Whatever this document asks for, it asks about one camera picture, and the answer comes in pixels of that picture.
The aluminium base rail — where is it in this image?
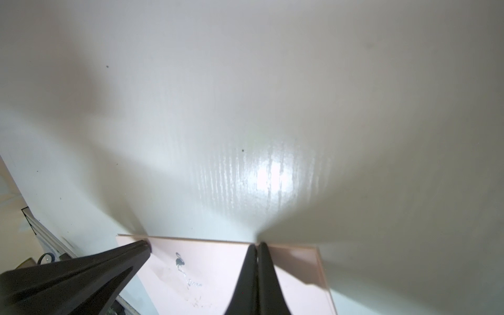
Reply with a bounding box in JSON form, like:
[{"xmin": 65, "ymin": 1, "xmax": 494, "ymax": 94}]
[{"xmin": 21, "ymin": 207, "xmax": 139, "ymax": 315}]

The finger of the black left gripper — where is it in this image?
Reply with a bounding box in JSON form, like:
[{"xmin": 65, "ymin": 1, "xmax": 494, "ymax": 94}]
[{"xmin": 1, "ymin": 240, "xmax": 152, "ymax": 314}]

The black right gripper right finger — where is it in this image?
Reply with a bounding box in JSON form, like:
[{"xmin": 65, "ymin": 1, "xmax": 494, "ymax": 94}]
[{"xmin": 257, "ymin": 242, "xmax": 291, "ymax": 315}]

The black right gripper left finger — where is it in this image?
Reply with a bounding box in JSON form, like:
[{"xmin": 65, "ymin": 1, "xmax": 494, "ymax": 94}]
[{"xmin": 224, "ymin": 244, "xmax": 258, "ymax": 315}]

